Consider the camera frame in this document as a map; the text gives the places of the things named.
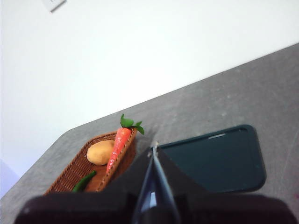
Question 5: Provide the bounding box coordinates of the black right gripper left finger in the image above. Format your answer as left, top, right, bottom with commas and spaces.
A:
14, 147, 155, 224

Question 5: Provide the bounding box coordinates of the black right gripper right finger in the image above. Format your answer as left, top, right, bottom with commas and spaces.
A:
154, 146, 299, 224

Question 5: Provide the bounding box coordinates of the green pepper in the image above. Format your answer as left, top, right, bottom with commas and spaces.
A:
71, 170, 97, 193

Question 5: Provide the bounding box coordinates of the brown wicker basket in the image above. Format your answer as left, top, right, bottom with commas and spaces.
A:
44, 131, 138, 196

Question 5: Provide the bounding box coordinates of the black cutting board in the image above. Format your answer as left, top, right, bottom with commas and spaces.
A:
157, 124, 267, 194

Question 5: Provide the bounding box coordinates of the yellow-brown potato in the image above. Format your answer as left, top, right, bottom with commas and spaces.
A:
87, 140, 115, 166

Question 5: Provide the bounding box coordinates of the orange carrot with green leaves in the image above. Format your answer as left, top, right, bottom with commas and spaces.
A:
106, 113, 145, 175

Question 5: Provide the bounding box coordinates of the white wall socket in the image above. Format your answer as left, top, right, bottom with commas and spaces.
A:
41, 0, 68, 14

